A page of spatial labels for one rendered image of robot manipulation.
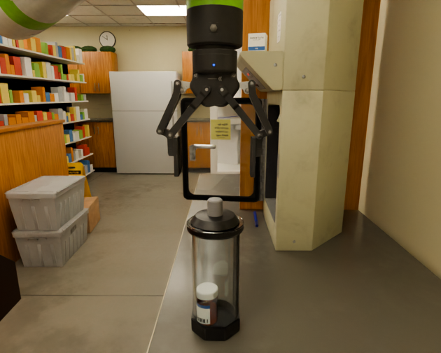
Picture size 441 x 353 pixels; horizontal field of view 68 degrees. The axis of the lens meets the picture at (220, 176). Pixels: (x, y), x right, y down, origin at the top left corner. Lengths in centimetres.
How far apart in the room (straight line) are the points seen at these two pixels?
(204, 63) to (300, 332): 54
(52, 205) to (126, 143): 336
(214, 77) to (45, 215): 254
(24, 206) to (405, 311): 271
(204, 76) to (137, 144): 550
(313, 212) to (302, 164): 15
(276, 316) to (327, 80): 61
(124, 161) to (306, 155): 537
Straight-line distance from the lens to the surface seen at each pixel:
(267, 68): 92
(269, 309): 78
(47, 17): 72
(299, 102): 93
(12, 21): 78
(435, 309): 91
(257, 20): 131
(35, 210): 300
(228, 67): 55
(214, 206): 60
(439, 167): 107
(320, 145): 96
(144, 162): 607
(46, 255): 314
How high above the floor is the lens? 140
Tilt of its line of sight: 14 degrees down
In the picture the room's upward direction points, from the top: straight up
